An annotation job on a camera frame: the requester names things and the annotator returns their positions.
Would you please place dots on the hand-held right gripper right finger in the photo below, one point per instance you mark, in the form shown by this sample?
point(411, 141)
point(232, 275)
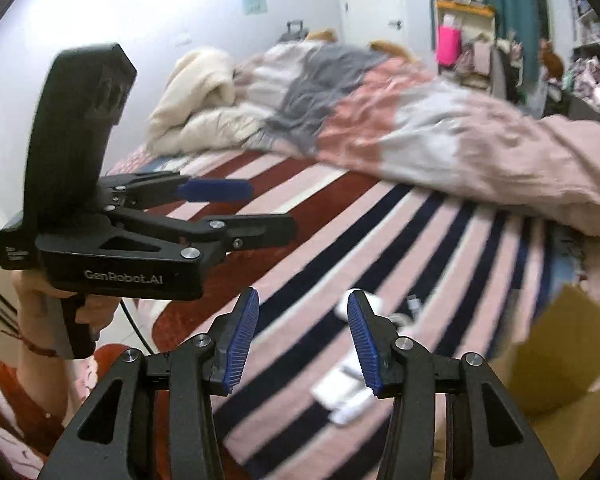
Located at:
point(364, 347)

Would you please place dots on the cream fleece blanket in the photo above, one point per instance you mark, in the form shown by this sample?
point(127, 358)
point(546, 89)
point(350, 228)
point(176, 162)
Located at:
point(200, 90)

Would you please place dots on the cluttered desk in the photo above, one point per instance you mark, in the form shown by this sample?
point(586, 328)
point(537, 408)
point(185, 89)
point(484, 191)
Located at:
point(592, 85)

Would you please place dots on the orange plush toy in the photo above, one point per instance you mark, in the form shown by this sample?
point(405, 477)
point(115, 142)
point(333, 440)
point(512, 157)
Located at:
point(322, 35)
point(390, 48)

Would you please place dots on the orange cat figure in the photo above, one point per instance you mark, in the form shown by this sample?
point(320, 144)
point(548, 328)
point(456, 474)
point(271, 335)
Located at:
point(552, 62)

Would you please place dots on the pink and grey duvet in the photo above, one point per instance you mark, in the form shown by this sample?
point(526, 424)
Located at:
point(430, 125)

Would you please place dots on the red floral clothing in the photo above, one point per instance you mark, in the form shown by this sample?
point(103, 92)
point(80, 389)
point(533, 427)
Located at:
point(10, 400)

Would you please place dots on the grey office chair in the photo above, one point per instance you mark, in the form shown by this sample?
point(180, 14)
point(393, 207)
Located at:
point(500, 75)

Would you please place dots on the yellow-topped shelf unit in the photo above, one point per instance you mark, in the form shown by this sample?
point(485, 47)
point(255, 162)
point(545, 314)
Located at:
point(467, 10)

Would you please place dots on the white wall shelf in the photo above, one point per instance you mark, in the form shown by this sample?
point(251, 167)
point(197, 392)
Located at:
point(590, 20)

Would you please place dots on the white door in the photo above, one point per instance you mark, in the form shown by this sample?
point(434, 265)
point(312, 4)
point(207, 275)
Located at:
point(375, 0)

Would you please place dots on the teal curtain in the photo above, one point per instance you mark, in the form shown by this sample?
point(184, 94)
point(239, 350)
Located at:
point(515, 0)

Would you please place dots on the striped bed sheet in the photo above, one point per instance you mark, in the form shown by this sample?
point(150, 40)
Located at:
point(330, 220)

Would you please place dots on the white charging adapter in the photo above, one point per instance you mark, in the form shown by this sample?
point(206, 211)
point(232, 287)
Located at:
point(340, 310)

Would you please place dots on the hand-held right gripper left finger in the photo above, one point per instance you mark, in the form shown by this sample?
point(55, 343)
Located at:
point(240, 342)

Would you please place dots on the cardboard box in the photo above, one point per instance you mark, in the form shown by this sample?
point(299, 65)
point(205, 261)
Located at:
point(555, 350)

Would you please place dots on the small white plastic block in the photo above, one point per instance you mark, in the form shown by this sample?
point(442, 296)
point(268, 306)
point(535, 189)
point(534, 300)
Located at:
point(352, 410)

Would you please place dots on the person's left forearm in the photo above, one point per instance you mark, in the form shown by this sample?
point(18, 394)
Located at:
point(50, 385)

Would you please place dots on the dark suitcase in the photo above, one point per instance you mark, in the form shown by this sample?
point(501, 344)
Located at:
point(294, 35)

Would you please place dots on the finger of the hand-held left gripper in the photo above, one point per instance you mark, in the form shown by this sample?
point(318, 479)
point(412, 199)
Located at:
point(260, 232)
point(215, 191)

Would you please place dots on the bright pink bag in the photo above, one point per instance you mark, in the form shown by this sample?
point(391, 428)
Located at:
point(448, 45)

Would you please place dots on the person's left hand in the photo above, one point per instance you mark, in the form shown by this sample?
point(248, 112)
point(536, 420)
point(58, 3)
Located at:
point(30, 305)

